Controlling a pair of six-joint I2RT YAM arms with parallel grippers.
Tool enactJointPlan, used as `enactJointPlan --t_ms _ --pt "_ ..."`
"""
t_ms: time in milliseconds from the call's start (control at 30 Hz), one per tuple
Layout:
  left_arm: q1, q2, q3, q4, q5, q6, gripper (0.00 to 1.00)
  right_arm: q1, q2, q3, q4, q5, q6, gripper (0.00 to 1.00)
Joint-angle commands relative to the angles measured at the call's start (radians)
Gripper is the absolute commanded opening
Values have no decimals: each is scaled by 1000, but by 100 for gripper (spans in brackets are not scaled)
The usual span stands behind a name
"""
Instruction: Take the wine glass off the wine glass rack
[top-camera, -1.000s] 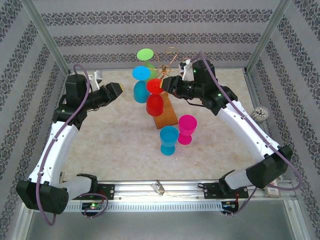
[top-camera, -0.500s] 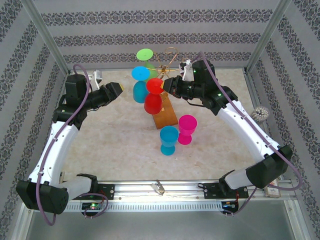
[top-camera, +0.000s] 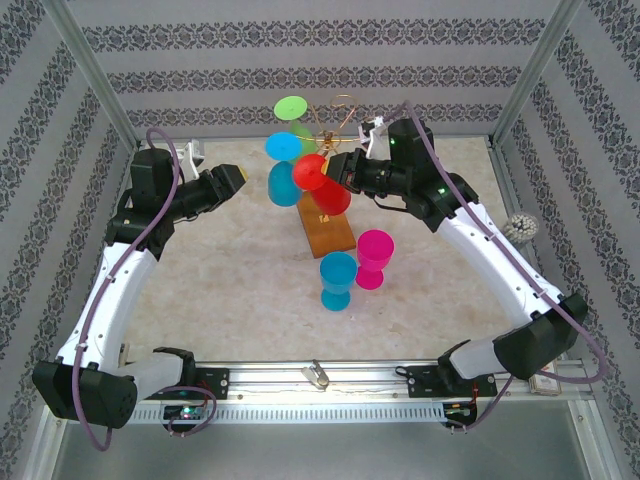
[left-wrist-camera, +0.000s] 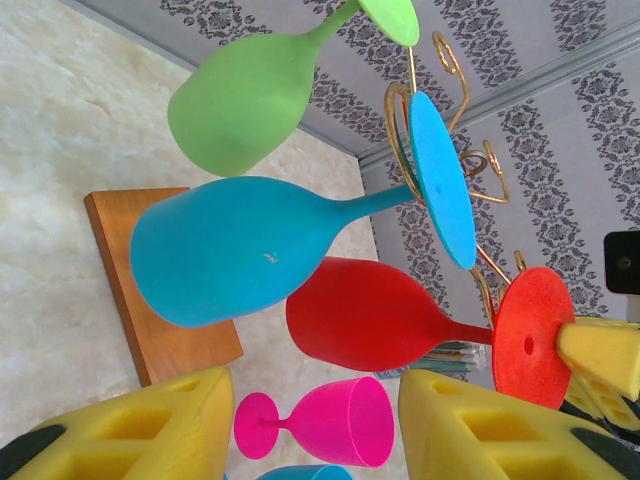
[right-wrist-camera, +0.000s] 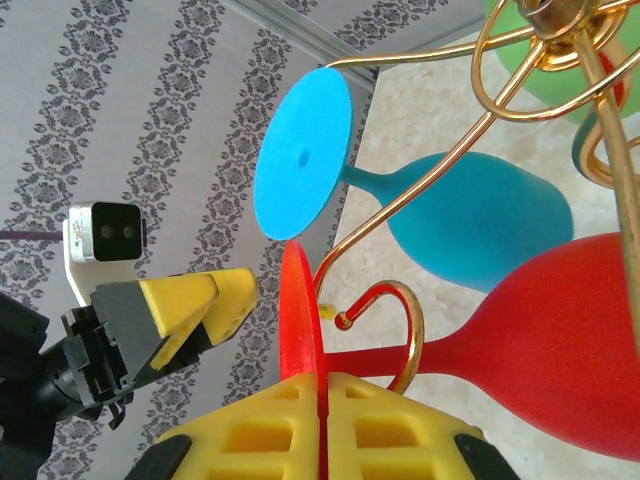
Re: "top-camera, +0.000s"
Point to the red wine glass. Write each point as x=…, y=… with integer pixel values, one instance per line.
x=332, y=197

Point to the blue wine glass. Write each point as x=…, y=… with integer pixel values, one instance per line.
x=337, y=280
x=284, y=185

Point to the pink wine glass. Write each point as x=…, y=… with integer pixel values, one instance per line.
x=374, y=250

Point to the green wine glass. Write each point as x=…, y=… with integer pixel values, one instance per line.
x=290, y=108

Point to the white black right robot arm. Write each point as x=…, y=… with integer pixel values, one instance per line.
x=515, y=270

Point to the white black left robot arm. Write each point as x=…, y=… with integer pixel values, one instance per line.
x=115, y=290

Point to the clear jar of sticks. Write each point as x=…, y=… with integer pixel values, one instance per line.
x=521, y=227

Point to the metal clip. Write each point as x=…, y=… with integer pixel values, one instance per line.
x=317, y=375

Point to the left circuit board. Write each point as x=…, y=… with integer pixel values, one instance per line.
x=185, y=413

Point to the circuit board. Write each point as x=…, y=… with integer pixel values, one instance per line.
x=457, y=411
x=185, y=413

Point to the right circuit board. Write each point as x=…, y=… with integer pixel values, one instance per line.
x=457, y=411

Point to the playing card box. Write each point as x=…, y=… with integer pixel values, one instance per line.
x=545, y=386

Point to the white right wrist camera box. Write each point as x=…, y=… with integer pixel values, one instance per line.
x=374, y=135

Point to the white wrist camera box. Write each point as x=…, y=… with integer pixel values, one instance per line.
x=192, y=152
x=374, y=135

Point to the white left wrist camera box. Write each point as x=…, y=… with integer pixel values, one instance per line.
x=192, y=152

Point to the aluminium frame post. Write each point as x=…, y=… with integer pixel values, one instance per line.
x=95, y=75
x=535, y=75

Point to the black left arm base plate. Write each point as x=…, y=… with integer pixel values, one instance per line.
x=215, y=382

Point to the aluminium mounting rail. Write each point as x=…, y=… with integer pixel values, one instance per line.
x=270, y=382

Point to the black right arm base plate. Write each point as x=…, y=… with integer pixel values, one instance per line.
x=422, y=382

